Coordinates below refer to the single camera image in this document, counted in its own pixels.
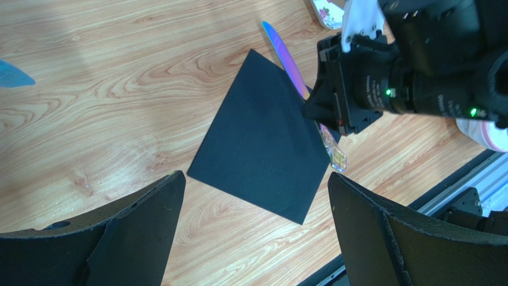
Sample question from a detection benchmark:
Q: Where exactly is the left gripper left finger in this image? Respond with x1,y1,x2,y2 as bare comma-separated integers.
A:
1,171,186,285

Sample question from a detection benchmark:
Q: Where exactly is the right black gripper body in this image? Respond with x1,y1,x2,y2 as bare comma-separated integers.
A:
317,34,401,136

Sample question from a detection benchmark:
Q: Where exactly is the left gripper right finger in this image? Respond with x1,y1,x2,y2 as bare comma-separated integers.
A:
328,173,507,285

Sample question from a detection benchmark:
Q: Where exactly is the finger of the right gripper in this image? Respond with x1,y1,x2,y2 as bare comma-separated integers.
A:
302,76,337,121

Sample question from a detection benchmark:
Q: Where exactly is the iridescent knife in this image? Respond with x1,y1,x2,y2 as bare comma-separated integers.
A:
262,21,347,172

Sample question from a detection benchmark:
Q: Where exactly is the black paper napkin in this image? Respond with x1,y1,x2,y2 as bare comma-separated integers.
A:
188,50,330,224

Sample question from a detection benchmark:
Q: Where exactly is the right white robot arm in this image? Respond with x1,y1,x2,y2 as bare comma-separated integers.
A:
302,1,507,135

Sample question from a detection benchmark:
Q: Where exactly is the floral tray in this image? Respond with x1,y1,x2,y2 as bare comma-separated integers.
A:
309,0,345,30

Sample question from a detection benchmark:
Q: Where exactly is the pink rimmed mesh cover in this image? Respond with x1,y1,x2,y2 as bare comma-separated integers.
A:
456,119,507,153

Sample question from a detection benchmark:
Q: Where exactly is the teal shirt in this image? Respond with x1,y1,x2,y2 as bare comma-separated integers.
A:
1,60,35,88

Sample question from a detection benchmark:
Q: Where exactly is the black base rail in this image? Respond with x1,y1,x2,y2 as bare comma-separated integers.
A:
303,151,507,285

